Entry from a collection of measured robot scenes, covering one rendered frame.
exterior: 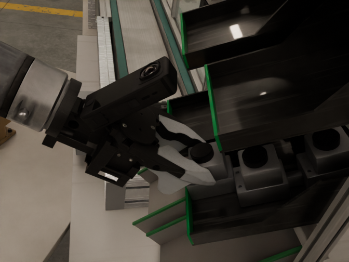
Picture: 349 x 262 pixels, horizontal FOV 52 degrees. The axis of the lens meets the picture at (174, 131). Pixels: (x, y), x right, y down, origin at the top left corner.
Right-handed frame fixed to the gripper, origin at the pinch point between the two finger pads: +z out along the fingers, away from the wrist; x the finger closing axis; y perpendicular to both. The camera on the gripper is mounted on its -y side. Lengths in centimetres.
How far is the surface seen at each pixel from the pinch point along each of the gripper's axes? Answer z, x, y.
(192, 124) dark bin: 1.3, -12.9, 4.5
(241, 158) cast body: 1.9, 2.2, -4.0
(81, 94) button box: -12, -52, 38
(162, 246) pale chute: 8.0, -2.9, 24.6
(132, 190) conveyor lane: 5.0, -21.4, 33.6
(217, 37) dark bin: -5.0, -12.1, -10.6
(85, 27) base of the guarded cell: -17, -117, 51
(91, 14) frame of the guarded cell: -18, -117, 44
